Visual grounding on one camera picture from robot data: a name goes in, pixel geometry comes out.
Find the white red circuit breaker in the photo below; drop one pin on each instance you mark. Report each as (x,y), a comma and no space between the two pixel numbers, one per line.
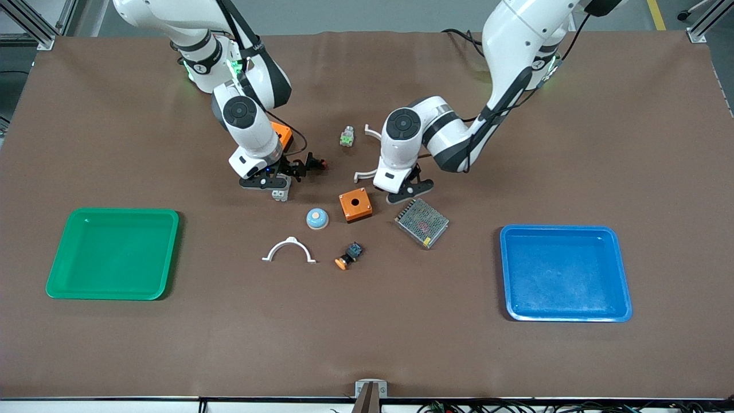
(280,195)

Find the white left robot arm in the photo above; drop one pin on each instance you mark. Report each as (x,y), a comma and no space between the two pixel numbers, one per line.
(510,51)

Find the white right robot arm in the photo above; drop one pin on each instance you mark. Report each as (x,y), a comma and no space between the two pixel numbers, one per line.
(252,135)

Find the black red push button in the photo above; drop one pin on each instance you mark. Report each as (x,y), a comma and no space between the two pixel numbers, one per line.
(316,162)

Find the metal mesh power supply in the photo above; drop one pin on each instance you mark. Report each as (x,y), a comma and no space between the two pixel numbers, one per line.
(421,223)

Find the blue dome buzzer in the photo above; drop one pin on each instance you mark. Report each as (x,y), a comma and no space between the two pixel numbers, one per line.
(317,219)

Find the silver right base connector plate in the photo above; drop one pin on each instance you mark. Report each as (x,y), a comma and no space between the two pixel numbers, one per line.
(234,64)

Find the green plastic tray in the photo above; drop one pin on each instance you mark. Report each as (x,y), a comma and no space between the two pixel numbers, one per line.
(114,258)

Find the blue plastic tray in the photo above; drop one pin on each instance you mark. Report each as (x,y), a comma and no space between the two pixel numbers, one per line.
(567,287)

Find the large white curved bracket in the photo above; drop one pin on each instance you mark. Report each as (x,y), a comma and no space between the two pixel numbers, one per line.
(371,133)

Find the green white switch module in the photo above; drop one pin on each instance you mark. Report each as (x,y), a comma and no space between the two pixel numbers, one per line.
(347,137)

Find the small white curved bracket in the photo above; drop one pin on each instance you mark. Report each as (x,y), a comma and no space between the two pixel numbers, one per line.
(290,241)

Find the orange mushroom button switch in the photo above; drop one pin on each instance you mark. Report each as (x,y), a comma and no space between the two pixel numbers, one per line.
(353,251)

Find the grey metal edge bracket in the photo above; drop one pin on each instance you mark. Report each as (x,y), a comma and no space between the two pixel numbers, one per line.
(360,384)

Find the brown wedge post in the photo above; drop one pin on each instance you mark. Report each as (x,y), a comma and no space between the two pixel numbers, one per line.
(367,402)

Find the aluminium frame profile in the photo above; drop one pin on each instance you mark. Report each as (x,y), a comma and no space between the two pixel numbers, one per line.
(40,34)
(702,26)

